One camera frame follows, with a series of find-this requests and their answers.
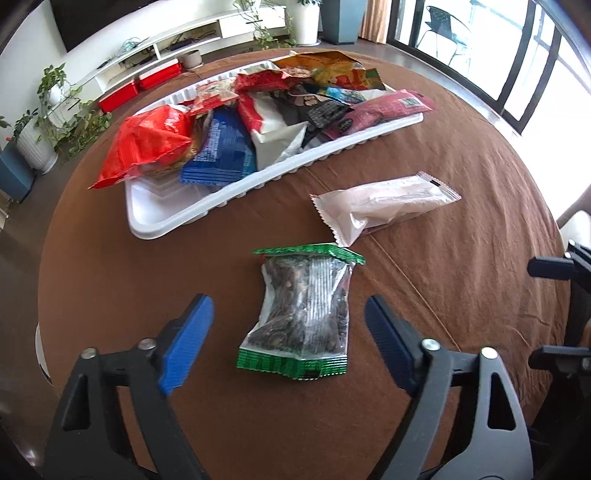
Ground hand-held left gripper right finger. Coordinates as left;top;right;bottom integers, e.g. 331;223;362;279
364;295;534;480

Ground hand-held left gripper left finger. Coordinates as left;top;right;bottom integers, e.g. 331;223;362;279
44;293;215;480

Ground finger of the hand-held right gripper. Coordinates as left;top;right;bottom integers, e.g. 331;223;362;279
529;346;591;370
527;239;591;280

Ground clear green-edged snack packet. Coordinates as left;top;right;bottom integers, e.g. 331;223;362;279
236;243;365;380

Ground pale pink long packet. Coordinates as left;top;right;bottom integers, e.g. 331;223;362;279
310;172;462;247

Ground white plastic tray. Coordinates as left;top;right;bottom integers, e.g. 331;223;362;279
126;58;424;240

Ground blue snack packet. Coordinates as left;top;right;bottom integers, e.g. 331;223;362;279
180;106;258;186

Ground large red snack packet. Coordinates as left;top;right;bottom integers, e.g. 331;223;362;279
89;105;195;190

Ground white snack packet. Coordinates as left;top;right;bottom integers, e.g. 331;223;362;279
254;92;309;169

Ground pink snack packet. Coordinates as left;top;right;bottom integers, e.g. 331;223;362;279
321;90;437;141

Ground black snack packet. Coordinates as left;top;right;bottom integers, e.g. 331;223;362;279
272;90;352;144

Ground red white printed packet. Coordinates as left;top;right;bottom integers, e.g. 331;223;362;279
235;69;301;134

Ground light blue chips packet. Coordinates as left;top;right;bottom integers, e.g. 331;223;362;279
323;85;370;106

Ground orange snack packet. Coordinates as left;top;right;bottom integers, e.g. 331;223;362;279
277;50;387;92

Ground grey mesh office chair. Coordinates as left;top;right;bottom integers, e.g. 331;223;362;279
531;277;591;476

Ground black framed sliding glass door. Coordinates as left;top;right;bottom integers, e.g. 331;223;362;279
385;0;591;139

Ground plant in white ribbed pot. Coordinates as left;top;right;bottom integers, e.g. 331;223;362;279
11;108;60;175

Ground dark balcony chair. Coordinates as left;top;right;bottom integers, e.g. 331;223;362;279
418;6;472;65

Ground trailing pothos on stand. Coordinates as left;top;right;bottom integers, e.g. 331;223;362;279
37;64;114;160

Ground beige curtain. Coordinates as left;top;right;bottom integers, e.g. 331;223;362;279
360;0;393;44

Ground large-leaf plant in grey pot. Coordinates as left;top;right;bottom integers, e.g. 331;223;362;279
321;0;362;45

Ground white television cabinet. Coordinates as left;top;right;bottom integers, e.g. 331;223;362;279
60;7;287;100

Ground trailing plant in white pot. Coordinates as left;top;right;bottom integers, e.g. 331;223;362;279
233;0;301;51

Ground plant in tall white pot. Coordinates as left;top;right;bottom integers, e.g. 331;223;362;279
286;0;321;47

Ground black wall television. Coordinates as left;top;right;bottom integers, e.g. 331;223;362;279
48;0;162;54

